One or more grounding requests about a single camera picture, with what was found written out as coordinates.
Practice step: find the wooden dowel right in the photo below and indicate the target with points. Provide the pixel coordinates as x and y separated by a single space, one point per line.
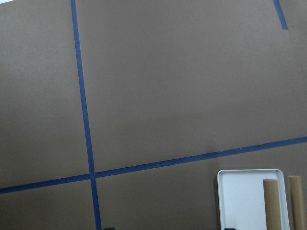
298 208

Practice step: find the white rectangular tray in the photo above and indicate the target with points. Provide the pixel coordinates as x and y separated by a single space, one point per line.
241 198

